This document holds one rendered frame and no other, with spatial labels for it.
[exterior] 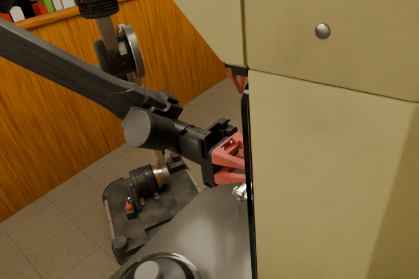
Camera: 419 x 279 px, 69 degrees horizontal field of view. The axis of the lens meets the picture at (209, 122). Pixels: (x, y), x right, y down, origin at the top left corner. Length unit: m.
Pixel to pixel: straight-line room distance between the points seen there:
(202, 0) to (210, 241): 0.55
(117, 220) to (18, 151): 0.91
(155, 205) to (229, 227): 1.07
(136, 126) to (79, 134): 2.04
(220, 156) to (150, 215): 1.30
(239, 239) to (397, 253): 0.44
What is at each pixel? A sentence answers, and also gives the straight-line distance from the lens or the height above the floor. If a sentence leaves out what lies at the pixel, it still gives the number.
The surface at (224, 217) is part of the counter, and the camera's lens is 0.74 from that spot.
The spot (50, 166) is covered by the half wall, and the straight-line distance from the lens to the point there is 2.50.
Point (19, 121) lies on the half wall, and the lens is 2.30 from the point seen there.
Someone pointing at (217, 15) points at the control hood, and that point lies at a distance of 0.24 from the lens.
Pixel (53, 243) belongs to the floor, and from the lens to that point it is 2.21.
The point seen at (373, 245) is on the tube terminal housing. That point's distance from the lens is 0.28.
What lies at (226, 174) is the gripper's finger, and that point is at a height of 1.19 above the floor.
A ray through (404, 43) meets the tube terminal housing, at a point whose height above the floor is 1.44.
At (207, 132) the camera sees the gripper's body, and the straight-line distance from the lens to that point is 0.45.
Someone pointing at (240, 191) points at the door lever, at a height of 1.21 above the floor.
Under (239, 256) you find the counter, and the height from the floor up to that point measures 0.94.
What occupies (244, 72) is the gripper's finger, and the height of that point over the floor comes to 1.18.
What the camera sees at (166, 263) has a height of 1.18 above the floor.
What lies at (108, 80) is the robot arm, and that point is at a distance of 0.55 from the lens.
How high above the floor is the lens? 1.50
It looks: 32 degrees down
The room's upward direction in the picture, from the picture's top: 8 degrees counter-clockwise
